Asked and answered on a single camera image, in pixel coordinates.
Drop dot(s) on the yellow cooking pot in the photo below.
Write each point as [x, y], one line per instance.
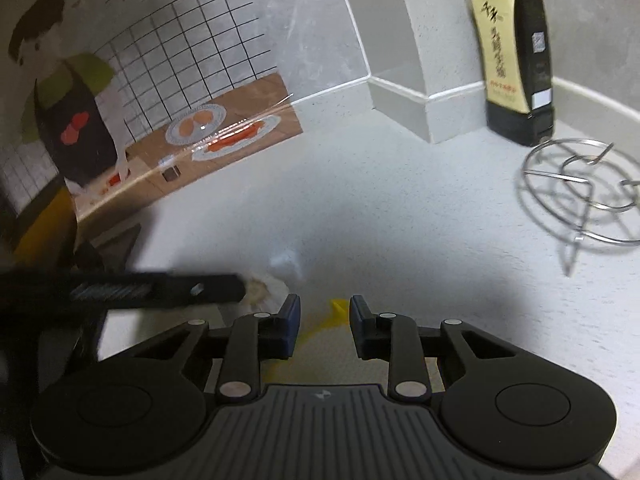
[42, 236]

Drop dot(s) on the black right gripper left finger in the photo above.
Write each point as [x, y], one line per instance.
[254, 339]

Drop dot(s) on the metal wire trivet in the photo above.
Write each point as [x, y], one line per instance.
[585, 193]

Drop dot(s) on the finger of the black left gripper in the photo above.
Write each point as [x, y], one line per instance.
[126, 291]

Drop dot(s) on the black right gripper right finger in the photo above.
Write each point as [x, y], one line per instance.
[395, 339]

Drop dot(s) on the kitchen wall poster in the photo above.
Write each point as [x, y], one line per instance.
[124, 101]

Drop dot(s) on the dark soy sauce bottle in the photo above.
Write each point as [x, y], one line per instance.
[516, 58]

